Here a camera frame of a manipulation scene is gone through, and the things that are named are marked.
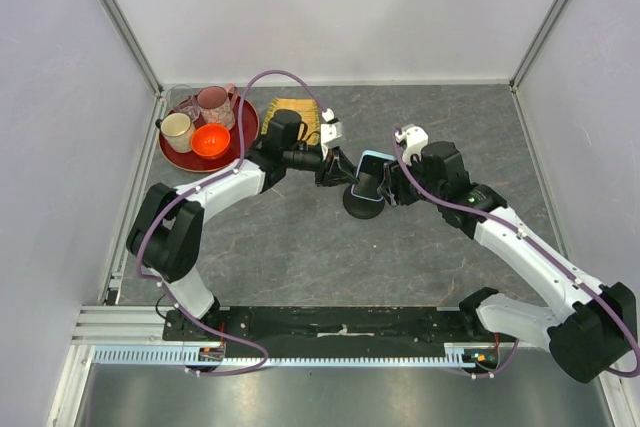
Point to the clear glass cup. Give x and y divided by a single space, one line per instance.
182 99

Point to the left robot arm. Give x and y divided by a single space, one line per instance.
167 231

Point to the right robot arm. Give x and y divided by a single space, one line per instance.
585 325

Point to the cream mug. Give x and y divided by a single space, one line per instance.
177 129

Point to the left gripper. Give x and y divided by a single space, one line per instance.
336 171

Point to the black phone stand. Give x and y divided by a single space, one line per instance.
361 208

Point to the red round tray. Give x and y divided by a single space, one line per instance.
191 162

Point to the slotted cable duct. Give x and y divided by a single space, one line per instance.
183 356

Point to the blue smartphone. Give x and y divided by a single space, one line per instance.
370 175

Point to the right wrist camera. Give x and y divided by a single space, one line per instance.
410 140

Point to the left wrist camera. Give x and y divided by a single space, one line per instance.
331 132

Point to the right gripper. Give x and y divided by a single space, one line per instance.
393 175

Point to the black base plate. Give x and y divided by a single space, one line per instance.
347 330

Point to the pink floral mug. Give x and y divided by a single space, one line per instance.
217 105

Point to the woven bamboo tray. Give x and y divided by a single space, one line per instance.
308 110

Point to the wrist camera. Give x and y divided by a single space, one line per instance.
410 140
331 132

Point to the orange bowl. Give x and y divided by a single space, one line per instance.
211 141

